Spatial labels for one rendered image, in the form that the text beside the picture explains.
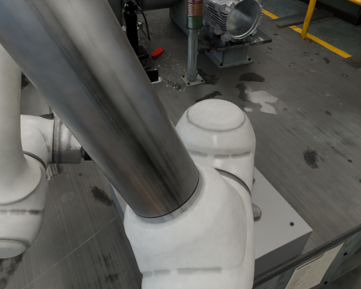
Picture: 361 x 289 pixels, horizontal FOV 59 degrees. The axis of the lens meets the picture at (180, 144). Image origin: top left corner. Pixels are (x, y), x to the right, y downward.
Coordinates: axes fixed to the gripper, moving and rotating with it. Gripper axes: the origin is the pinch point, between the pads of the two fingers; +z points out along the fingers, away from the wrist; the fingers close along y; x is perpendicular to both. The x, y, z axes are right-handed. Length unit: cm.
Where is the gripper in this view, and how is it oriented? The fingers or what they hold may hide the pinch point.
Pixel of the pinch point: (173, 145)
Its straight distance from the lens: 74.9
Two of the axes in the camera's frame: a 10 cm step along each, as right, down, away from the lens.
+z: 9.5, 0.3, 3.2
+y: 0.1, -10.0, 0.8
